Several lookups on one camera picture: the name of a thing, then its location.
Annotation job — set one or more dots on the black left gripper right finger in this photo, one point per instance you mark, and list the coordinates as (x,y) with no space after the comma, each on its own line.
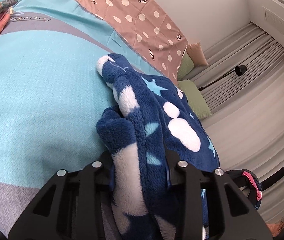
(231,215)

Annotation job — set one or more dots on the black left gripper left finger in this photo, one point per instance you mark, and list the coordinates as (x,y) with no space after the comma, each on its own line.
(71,205)

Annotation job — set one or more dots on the navy fleece garment with dots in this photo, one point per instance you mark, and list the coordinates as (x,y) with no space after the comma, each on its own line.
(151,116)

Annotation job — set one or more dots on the dark clothes pile with pink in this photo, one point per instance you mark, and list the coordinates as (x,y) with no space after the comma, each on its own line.
(247,179)

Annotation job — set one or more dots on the green pillow front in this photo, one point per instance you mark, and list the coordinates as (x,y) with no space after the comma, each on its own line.
(195,99)

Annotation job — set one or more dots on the turquoise and grey bed sheet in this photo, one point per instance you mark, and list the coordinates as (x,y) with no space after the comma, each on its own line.
(51,97)

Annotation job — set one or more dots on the grey curtain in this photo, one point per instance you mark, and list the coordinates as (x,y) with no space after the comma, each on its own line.
(247,121)

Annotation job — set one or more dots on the black floor lamp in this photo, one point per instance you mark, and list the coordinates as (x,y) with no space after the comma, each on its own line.
(238,70)

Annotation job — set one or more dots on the beige pillow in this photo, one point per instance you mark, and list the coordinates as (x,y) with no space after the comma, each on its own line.
(196,53)

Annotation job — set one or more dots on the green pillow near wall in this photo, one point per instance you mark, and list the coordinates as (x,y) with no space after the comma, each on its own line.
(185,67)

